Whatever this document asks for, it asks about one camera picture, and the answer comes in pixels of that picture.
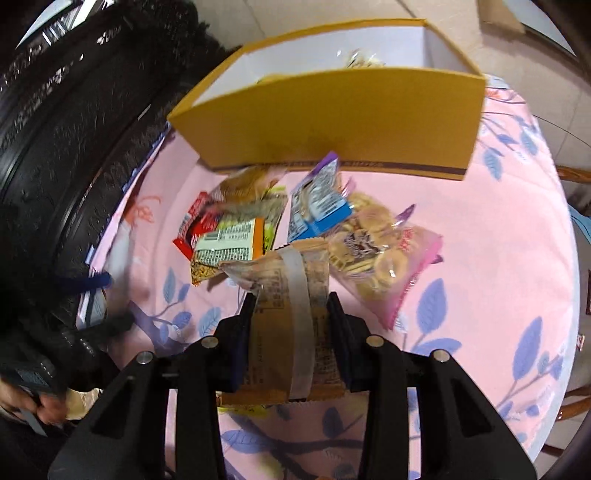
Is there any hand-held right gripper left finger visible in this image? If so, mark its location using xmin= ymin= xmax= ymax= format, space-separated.
xmin=48 ymin=292 xmax=259 ymax=480

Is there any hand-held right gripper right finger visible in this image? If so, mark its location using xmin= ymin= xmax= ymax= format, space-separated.
xmin=325 ymin=292 xmax=536 ymax=480

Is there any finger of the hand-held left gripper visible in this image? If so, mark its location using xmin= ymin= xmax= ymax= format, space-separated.
xmin=55 ymin=271 xmax=115 ymax=294
xmin=95 ymin=314 xmax=137 ymax=340

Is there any brown taped snack packet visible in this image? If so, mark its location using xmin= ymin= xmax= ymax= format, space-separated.
xmin=217 ymin=237 xmax=349 ymax=404

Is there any yellow cardboard box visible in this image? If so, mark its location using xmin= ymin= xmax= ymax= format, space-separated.
xmin=167 ymin=18 xmax=488 ymax=182

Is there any person's left hand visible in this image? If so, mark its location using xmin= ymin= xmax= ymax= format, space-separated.
xmin=0 ymin=383 xmax=70 ymax=426

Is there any orange white label packet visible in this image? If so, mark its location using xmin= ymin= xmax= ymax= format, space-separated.
xmin=189 ymin=217 xmax=266 ymax=287

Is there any red snack packet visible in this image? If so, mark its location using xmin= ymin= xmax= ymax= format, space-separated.
xmin=173 ymin=191 xmax=222 ymax=258

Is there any yellow green snack packet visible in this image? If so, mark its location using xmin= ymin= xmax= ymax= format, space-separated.
xmin=259 ymin=185 xmax=289 ymax=254

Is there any blue purple snack packet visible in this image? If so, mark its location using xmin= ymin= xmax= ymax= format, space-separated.
xmin=287 ymin=152 xmax=354 ymax=244

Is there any brown bread packet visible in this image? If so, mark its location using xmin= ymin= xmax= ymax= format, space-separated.
xmin=210 ymin=165 xmax=287 ymax=217

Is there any pink floral tablecloth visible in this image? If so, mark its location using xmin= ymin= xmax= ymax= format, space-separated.
xmin=78 ymin=74 xmax=583 ymax=480

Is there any clear snack packet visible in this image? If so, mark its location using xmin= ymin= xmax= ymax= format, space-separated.
xmin=337 ymin=48 xmax=386 ymax=70

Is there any brown cardboard piece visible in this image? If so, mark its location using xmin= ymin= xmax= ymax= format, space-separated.
xmin=478 ymin=0 xmax=527 ymax=33

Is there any ring cookie packet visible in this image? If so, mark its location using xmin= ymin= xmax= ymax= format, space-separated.
xmin=325 ymin=191 xmax=444 ymax=330

